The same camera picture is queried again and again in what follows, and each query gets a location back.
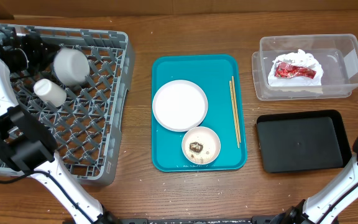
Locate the grey dishwasher rack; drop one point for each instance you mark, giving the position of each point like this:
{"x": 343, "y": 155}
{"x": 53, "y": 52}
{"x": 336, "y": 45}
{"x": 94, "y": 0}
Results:
{"x": 87, "y": 127}

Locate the black rectangular tray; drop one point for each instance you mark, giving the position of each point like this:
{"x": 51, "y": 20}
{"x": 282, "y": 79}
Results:
{"x": 302, "y": 141}

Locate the white round plate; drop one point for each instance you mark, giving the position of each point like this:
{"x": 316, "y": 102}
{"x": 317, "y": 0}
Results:
{"x": 180, "y": 105}

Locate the large white napkin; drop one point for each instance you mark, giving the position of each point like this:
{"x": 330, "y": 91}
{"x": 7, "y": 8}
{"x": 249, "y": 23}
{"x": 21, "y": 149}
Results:
{"x": 301, "y": 59}

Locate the brown food leftover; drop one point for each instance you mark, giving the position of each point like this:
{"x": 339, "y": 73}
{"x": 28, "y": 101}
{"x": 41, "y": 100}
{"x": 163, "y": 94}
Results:
{"x": 196, "y": 147}

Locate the clear plastic waste bin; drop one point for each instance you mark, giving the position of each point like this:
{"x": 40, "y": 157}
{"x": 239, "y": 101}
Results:
{"x": 337, "y": 53}

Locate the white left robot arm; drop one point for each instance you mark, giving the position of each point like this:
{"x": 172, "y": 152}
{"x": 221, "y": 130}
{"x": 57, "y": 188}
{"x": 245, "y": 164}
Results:
{"x": 27, "y": 145}

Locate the pink bowl with leftovers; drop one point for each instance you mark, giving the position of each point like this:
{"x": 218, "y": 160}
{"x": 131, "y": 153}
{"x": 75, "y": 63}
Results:
{"x": 210, "y": 141}

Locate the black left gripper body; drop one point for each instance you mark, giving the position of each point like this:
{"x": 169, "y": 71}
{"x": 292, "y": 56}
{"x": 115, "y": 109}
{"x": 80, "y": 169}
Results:
{"x": 35, "y": 55}

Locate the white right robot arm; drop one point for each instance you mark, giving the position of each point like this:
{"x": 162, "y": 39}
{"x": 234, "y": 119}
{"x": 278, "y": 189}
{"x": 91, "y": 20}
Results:
{"x": 326, "y": 205}

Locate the white paper cup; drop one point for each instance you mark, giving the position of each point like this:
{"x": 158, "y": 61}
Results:
{"x": 48, "y": 91}

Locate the red foil snack wrapper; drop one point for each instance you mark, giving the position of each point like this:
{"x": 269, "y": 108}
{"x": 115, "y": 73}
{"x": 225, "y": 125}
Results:
{"x": 286, "y": 70}

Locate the grey-green bowl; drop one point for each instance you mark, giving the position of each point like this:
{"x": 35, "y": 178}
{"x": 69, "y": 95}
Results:
{"x": 71, "y": 66}

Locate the teal serving tray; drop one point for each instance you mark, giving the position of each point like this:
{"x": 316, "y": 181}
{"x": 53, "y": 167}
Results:
{"x": 212, "y": 74}

